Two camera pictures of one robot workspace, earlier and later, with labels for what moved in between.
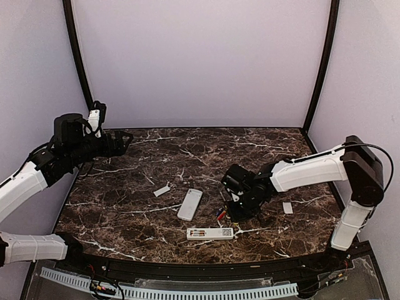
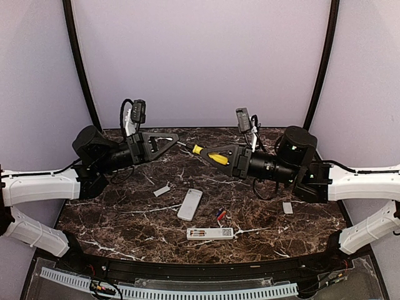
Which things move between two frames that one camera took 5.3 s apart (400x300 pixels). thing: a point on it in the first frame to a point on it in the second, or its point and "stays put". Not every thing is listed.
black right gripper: (236, 216) to (239, 155)
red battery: (221, 215) stays put
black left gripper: (119, 149) to (140, 147)
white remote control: (211, 233) stays put
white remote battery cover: (162, 190) stays put
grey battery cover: (287, 207) stays put
